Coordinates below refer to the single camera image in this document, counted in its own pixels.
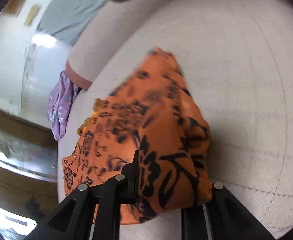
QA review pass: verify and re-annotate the orange black floral garment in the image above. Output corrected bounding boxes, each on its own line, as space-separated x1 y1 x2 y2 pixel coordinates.
62 48 212 225

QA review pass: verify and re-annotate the wooden glass-panel wardrobe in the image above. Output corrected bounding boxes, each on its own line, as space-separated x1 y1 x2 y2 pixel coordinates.
0 110 58 222

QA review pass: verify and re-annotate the purple floral garment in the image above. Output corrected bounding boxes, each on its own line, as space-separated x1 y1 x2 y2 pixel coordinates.
47 70 79 141

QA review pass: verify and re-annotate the beige quilted bed cover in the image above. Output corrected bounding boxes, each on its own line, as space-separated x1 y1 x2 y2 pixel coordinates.
58 0 293 238

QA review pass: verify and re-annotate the grey pillow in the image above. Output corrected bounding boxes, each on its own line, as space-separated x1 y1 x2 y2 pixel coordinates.
37 0 107 46

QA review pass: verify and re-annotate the beige wall switch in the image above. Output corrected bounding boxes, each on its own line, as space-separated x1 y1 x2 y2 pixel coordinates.
24 4 41 26

